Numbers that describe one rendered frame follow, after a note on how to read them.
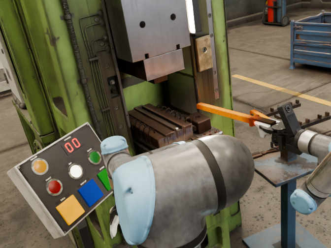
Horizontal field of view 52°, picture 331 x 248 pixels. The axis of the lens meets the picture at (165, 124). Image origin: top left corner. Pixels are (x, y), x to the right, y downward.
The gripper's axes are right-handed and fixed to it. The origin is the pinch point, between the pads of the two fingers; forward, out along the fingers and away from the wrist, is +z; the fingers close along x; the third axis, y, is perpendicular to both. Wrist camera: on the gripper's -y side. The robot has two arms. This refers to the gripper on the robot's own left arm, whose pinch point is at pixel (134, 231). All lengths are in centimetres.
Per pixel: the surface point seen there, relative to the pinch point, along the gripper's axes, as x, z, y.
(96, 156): -7.4, -15.5, -28.4
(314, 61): 298, 77, -325
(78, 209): -17.1, -6.1, -11.0
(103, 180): -6.9, -7.9, -22.2
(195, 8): 51, -56, -72
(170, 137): 26, -4, -52
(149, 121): 20, -5, -70
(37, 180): -27.0, -19.9, -13.6
